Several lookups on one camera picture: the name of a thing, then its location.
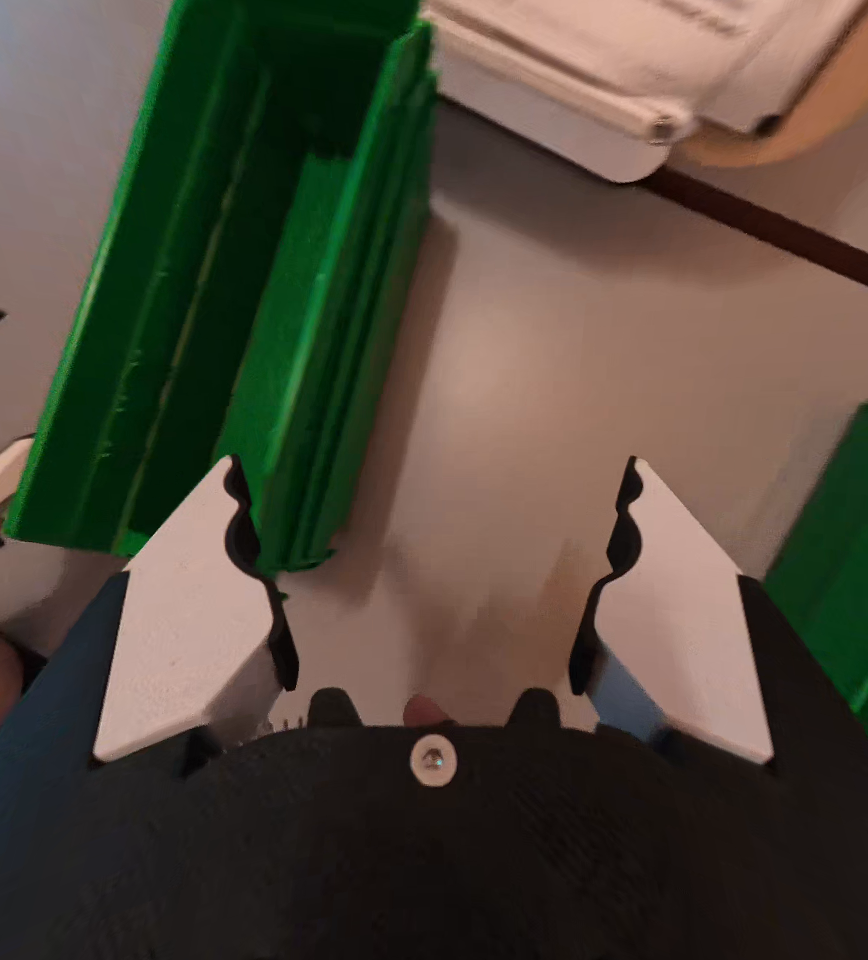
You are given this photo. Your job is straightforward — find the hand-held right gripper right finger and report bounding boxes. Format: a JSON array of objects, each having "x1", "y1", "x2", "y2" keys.
[{"x1": 569, "y1": 454, "x2": 775, "y2": 766}]

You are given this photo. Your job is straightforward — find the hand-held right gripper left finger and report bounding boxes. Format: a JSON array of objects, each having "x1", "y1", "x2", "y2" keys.
[{"x1": 91, "y1": 453, "x2": 300, "y2": 765}]

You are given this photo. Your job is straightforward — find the person's right hand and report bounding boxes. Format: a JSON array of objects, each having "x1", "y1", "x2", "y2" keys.
[{"x1": 404, "y1": 692, "x2": 455, "y2": 727}]

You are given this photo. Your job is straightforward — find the white plastic box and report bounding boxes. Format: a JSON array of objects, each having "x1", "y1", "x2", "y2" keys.
[{"x1": 419, "y1": 0, "x2": 697, "y2": 185}]

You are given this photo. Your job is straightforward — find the printed instruction sheet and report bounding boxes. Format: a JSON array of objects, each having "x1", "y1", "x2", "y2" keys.
[{"x1": 651, "y1": 0, "x2": 868, "y2": 136}]

